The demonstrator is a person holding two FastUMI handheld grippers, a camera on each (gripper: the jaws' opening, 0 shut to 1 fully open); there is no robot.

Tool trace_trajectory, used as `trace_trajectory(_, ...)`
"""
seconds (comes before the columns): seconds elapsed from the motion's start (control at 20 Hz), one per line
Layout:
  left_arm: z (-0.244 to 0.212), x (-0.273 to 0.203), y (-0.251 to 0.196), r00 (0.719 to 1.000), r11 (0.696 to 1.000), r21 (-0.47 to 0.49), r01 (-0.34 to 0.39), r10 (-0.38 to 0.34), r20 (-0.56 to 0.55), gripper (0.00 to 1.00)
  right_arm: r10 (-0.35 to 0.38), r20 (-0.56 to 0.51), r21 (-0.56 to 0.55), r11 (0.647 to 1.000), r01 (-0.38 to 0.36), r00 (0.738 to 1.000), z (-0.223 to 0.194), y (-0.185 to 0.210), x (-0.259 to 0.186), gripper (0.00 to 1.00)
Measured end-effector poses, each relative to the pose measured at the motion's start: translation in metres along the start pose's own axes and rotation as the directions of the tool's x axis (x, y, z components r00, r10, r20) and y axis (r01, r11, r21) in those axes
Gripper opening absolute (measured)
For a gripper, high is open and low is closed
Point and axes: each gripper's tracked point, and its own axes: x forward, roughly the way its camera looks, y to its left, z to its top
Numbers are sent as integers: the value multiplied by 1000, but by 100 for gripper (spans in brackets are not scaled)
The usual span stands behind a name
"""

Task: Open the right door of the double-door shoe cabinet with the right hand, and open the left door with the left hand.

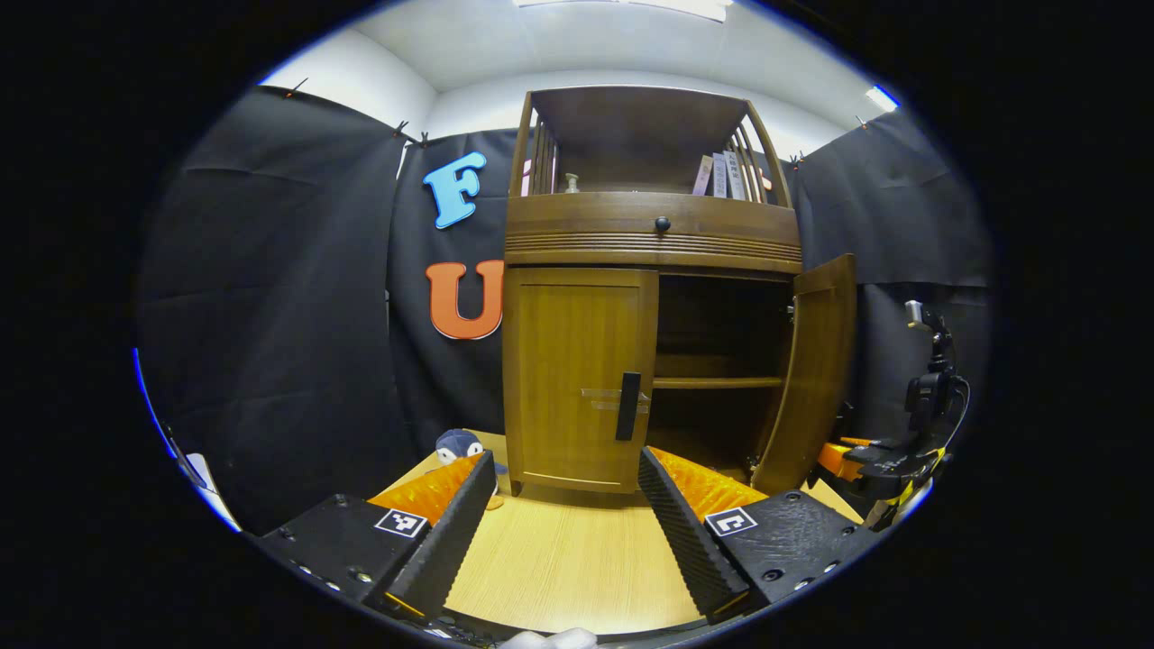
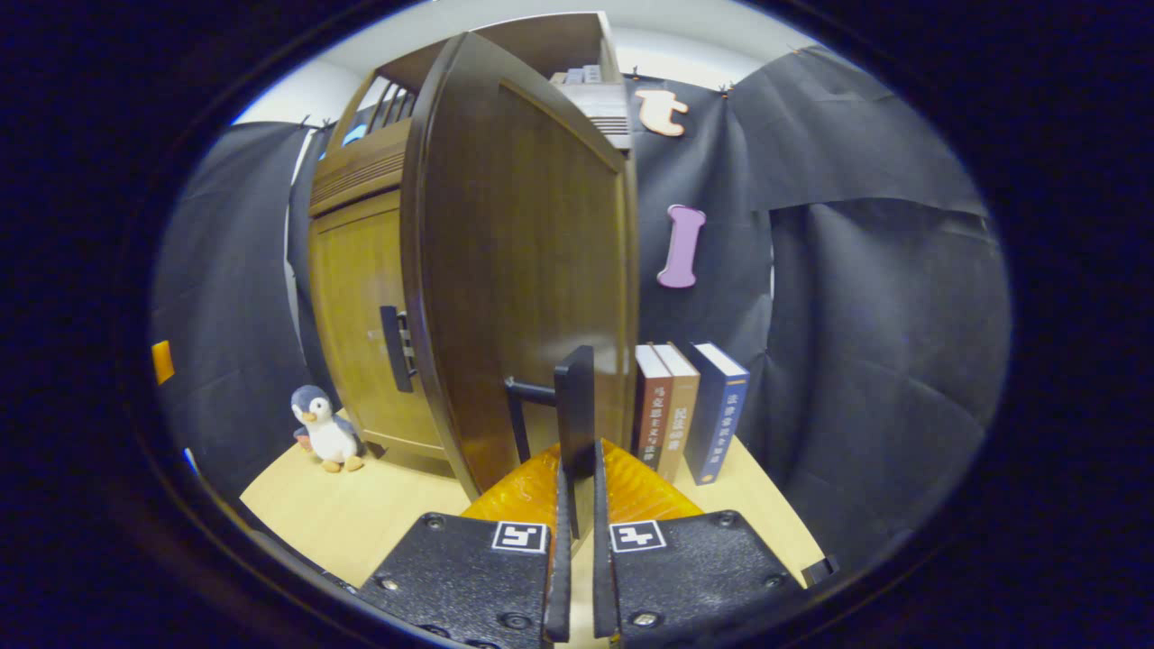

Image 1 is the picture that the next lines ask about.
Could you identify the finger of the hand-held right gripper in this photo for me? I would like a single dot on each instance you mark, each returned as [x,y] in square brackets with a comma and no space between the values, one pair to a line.
[837,460]
[856,442]

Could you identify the light grey book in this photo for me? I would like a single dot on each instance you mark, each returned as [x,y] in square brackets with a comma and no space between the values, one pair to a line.
[736,176]

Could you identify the wooden cabinet drawer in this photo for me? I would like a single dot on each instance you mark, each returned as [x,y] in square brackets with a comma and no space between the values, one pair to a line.
[586,216]

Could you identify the small ceiling light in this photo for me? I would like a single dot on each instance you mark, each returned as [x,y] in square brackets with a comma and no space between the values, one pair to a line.
[882,97]

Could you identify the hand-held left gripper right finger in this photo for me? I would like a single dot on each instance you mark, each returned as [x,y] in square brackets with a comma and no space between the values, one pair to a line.
[685,532]

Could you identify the black backdrop cloth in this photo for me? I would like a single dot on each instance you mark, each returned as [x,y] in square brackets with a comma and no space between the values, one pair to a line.
[270,270]

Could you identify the pale purple book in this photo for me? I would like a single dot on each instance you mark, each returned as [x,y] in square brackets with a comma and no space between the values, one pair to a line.
[702,176]

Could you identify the wooden double-door shoe cabinet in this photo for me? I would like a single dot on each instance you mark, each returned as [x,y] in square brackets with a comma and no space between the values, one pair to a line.
[712,324]

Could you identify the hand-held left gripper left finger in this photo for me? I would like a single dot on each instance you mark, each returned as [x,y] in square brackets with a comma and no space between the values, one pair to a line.
[455,532]

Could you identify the blue plush toy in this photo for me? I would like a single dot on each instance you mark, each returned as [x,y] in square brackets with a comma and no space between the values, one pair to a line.
[460,443]

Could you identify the long ceiling light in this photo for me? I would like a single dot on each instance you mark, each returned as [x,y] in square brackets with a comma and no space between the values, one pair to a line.
[631,5]

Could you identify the wooden cabinet door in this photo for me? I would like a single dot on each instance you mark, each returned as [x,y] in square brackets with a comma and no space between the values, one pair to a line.
[568,361]
[816,361]

